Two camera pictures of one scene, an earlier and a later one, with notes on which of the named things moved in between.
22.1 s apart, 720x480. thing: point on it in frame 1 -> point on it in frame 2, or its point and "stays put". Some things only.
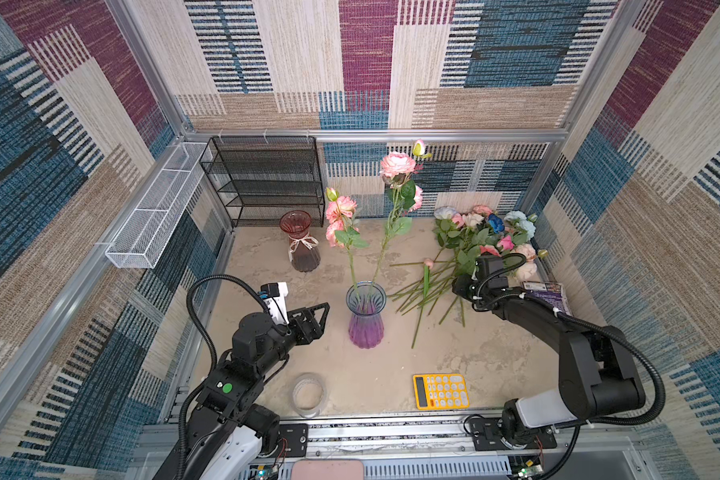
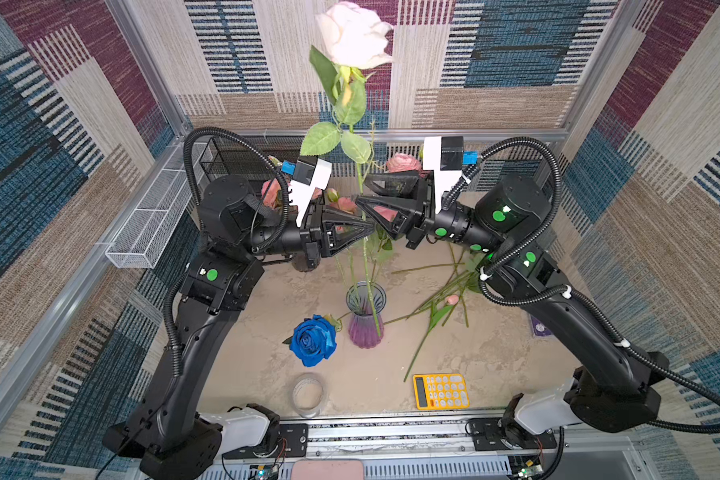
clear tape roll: x=309 y=395 stays put
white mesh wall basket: x=149 y=234 stays put
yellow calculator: x=448 y=391 stays put
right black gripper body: x=470 y=288 -> x=438 y=227
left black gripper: x=312 y=330 -> x=315 y=238
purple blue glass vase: x=366 y=301 stays put
